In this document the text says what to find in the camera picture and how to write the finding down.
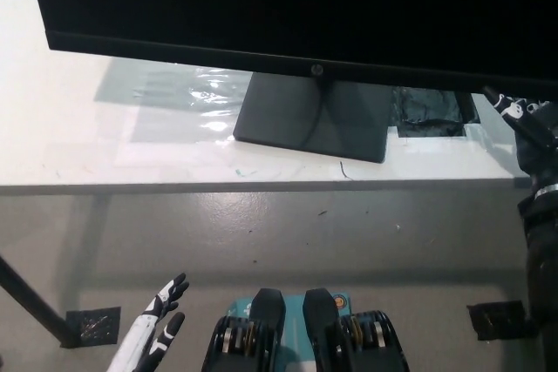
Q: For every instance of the black metal table leg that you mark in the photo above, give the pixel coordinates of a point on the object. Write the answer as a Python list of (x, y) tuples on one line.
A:
[(37, 302)]

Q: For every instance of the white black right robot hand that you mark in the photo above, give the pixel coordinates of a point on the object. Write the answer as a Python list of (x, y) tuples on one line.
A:
[(538, 141)]

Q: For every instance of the black HP computer monitor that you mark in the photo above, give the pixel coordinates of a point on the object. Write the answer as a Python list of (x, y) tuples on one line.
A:
[(279, 6)]

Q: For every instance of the clear plastic film sheet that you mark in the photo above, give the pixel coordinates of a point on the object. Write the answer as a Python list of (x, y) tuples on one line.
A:
[(174, 99)]

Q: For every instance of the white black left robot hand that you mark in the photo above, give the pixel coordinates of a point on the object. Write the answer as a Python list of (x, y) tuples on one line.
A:
[(150, 328)]

